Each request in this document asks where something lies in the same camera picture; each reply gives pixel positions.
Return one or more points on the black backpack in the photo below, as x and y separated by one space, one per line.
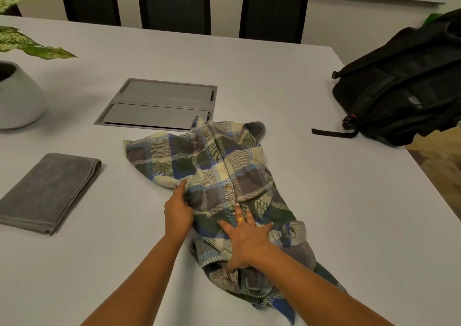
403 92

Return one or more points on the small variegated table plant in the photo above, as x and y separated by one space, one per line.
32 48

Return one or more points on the person's right hand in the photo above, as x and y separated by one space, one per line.
248 243

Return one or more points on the person's left forearm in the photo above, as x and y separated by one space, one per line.
137 286

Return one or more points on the plaid flannel shirt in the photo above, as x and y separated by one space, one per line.
230 164

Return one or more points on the black conference chair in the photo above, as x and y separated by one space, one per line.
90 0
174 3
275 11

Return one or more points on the person's left hand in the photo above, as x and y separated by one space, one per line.
178 214

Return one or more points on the person's right forearm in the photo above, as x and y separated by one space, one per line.
317 293

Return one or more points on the grey towel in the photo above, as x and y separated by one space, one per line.
47 192

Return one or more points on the black frame chair green seat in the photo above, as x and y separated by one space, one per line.
432 18

